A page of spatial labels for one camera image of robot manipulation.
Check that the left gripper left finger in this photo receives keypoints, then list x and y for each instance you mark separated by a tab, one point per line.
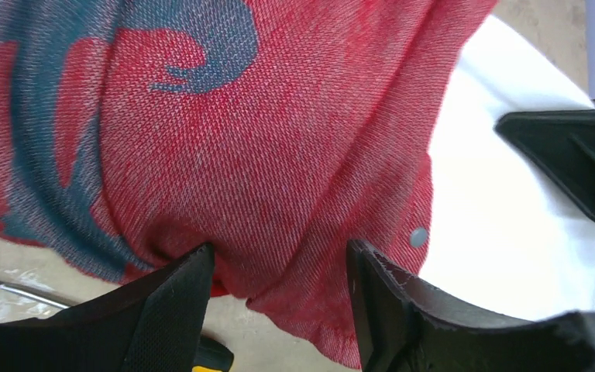
187	280

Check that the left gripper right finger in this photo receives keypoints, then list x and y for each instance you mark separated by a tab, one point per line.
403	323

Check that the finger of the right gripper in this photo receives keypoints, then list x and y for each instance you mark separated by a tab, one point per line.
562	145

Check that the white pillow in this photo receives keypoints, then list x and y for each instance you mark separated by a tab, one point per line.
502	235

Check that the red pillowcase with grey print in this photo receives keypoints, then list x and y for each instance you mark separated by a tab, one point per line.
132	131

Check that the yellow black handled screwdriver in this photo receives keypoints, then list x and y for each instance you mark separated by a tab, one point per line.
120	331

